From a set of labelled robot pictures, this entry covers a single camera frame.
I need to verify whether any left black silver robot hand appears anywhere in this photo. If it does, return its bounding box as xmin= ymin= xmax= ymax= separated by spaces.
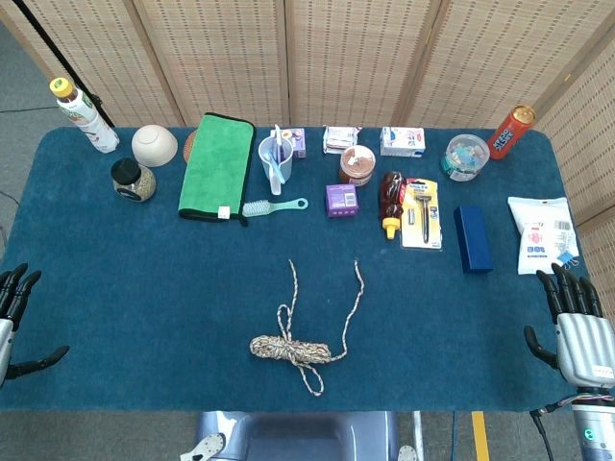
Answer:
xmin=0 ymin=262 xmax=71 ymax=390

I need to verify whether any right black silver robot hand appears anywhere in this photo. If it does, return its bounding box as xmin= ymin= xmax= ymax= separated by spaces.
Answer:
xmin=523 ymin=262 xmax=615 ymax=389

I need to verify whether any speckled braided rope bundle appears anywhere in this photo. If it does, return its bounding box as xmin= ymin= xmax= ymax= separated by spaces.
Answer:
xmin=248 ymin=258 xmax=365 ymax=398

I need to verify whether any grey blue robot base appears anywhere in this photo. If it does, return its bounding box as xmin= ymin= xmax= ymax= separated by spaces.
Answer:
xmin=180 ymin=410 xmax=419 ymax=461

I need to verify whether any white wet wipes pack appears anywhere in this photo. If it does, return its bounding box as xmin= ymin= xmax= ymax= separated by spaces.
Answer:
xmin=507 ymin=195 xmax=578 ymax=276

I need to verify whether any blue carpet table cover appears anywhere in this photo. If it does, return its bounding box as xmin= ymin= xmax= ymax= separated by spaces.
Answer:
xmin=0 ymin=125 xmax=590 ymax=413

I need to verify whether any dark blue rectangular box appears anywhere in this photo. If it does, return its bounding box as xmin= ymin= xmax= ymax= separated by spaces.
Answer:
xmin=453 ymin=206 xmax=494 ymax=275

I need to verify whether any glass jar with black lid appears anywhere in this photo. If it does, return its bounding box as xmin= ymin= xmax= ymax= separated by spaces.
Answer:
xmin=111 ymin=158 xmax=158 ymax=203

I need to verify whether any razor in yellow blister pack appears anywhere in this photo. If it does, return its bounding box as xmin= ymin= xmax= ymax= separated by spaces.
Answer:
xmin=401 ymin=179 xmax=444 ymax=251

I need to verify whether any clear tub of binder clips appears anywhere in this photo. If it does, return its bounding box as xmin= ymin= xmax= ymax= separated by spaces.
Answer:
xmin=440 ymin=133 xmax=491 ymax=182

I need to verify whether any tea bottle with yellow cap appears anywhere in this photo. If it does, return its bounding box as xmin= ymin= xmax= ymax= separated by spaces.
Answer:
xmin=49 ymin=77 xmax=120 ymax=155

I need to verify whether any cream upturned bowl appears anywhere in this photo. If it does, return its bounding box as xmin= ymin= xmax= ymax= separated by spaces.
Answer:
xmin=131 ymin=124 xmax=179 ymax=168

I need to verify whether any honey bottle with yellow nozzle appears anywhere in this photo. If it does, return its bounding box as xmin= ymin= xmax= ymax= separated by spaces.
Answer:
xmin=381 ymin=171 xmax=407 ymax=241

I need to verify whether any brown woven coaster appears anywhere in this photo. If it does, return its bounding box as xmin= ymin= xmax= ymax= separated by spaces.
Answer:
xmin=183 ymin=128 xmax=201 ymax=162

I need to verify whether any green microfibre towel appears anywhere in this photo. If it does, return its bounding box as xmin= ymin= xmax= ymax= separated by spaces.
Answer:
xmin=178 ymin=112 xmax=257 ymax=227

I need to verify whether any white blue carton box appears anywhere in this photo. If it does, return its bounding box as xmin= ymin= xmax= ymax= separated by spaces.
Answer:
xmin=380 ymin=126 xmax=427 ymax=158

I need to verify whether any purple cardboard box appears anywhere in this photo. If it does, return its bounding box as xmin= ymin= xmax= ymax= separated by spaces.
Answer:
xmin=325 ymin=183 xmax=359 ymax=219

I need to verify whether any mint green scrubbing brush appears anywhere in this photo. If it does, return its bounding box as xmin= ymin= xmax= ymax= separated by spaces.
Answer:
xmin=241 ymin=197 xmax=309 ymax=218

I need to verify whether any brown jar with orange lid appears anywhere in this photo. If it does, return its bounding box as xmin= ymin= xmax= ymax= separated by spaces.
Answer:
xmin=338 ymin=144 xmax=377 ymax=187

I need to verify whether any black stand pole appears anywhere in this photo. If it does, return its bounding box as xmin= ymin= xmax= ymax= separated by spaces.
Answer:
xmin=12 ymin=0 xmax=116 ymax=129

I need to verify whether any light blue plastic cup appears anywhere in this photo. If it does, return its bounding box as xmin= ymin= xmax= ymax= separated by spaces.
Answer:
xmin=258 ymin=136 xmax=294 ymax=196

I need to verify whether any white tissue packet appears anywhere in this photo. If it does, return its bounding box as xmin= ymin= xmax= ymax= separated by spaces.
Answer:
xmin=322 ymin=125 xmax=362 ymax=155

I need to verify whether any blue toothbrush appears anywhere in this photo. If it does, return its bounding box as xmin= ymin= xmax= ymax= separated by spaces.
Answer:
xmin=266 ymin=138 xmax=288 ymax=186

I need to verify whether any small purple white carton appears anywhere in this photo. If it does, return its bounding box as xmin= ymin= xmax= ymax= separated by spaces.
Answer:
xmin=281 ymin=127 xmax=308 ymax=160

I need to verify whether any bamboo folding screen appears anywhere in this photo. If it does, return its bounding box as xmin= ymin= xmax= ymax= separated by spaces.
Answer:
xmin=0 ymin=0 xmax=615 ymax=289

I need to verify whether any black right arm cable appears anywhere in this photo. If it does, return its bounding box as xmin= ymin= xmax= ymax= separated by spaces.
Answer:
xmin=529 ymin=406 xmax=557 ymax=461

